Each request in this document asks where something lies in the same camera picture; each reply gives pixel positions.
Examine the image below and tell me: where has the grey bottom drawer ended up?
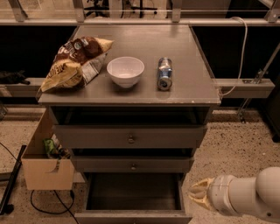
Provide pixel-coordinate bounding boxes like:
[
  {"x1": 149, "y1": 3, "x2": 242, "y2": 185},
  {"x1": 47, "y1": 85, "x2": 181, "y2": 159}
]
[{"x1": 75, "y1": 173, "x2": 192, "y2": 224}]

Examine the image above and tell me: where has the grey drawer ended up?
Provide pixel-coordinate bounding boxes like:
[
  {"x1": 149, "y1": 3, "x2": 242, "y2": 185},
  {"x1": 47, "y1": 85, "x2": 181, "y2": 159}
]
[
  {"x1": 52, "y1": 125, "x2": 207, "y2": 149},
  {"x1": 75, "y1": 173, "x2": 192, "y2": 224},
  {"x1": 72, "y1": 156, "x2": 194, "y2": 173}
]

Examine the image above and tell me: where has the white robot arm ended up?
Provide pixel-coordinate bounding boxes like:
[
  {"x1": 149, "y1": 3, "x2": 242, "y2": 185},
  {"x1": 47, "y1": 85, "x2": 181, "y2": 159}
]
[{"x1": 188, "y1": 167, "x2": 280, "y2": 224}]

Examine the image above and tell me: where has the grey drawer cabinet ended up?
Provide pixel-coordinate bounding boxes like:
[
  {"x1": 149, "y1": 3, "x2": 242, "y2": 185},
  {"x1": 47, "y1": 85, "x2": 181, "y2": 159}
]
[{"x1": 31, "y1": 25, "x2": 221, "y2": 190}]

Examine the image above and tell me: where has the grey middle drawer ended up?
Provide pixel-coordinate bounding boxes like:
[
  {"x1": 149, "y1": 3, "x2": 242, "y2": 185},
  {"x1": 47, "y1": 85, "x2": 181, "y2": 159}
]
[{"x1": 72, "y1": 156, "x2": 194, "y2": 173}]

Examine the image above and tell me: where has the grey top drawer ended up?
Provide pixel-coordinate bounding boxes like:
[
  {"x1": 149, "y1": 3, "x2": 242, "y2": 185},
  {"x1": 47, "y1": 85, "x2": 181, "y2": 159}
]
[{"x1": 52, "y1": 125, "x2": 207, "y2": 149}]

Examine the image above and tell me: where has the blue silver soda can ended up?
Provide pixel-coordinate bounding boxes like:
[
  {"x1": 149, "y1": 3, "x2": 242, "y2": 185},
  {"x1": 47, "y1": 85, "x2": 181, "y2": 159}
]
[{"x1": 157, "y1": 57, "x2": 172, "y2": 91}]

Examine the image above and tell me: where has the white bowl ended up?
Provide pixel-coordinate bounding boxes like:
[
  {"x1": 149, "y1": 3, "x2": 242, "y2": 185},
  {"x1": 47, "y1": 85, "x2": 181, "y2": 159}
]
[{"x1": 107, "y1": 57, "x2": 144, "y2": 88}]

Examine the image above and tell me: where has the green snack packet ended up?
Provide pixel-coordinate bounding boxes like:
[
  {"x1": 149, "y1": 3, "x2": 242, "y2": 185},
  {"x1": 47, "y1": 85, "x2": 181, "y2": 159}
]
[{"x1": 43, "y1": 138, "x2": 56, "y2": 155}]

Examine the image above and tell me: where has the cardboard box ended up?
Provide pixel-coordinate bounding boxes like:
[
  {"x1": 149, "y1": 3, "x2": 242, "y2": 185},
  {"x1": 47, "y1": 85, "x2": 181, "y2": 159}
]
[{"x1": 21, "y1": 110, "x2": 74, "y2": 190}]

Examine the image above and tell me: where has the yellow brown chip bag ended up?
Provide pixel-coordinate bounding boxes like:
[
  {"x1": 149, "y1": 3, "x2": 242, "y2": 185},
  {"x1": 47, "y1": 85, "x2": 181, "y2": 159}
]
[{"x1": 40, "y1": 37, "x2": 114, "y2": 92}]

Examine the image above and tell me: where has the black stand leg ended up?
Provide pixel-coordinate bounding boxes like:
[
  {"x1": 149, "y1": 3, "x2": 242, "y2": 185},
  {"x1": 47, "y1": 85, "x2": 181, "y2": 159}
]
[{"x1": 0, "y1": 145, "x2": 26, "y2": 215}]

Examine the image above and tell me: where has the black object on ledge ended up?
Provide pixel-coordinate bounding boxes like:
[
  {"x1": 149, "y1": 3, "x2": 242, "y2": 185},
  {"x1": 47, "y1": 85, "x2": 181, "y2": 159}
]
[{"x1": 0, "y1": 70, "x2": 31, "y2": 85}]

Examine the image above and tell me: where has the metal railing frame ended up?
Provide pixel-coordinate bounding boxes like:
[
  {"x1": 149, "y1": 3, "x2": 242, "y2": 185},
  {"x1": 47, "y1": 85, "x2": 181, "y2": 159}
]
[{"x1": 0, "y1": 0, "x2": 280, "y2": 123}]

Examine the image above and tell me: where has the black floor cable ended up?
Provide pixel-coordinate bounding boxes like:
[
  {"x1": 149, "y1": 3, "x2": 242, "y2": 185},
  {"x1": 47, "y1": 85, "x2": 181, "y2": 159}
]
[{"x1": 30, "y1": 189, "x2": 81, "y2": 224}]

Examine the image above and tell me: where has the white cable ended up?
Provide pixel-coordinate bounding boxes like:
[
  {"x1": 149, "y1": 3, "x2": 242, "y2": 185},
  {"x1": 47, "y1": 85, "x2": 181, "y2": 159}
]
[{"x1": 218, "y1": 16, "x2": 249, "y2": 98}]

